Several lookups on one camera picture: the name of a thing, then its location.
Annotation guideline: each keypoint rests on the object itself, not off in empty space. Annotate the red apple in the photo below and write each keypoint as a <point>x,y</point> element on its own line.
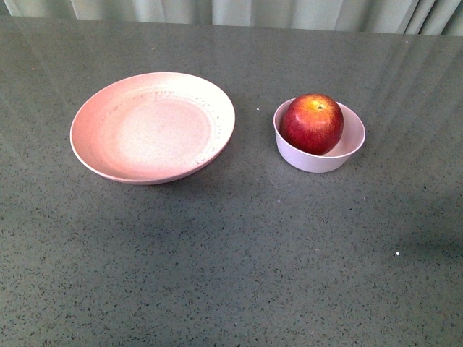
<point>313,123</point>

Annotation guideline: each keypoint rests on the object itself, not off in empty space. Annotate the pink plate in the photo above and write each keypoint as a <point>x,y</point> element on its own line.
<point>152,128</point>

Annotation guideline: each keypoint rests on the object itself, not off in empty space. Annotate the light pink bowl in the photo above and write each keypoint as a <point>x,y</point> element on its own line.
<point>351,141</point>

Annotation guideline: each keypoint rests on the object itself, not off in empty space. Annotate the white curtain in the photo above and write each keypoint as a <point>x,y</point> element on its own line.
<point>374,16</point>

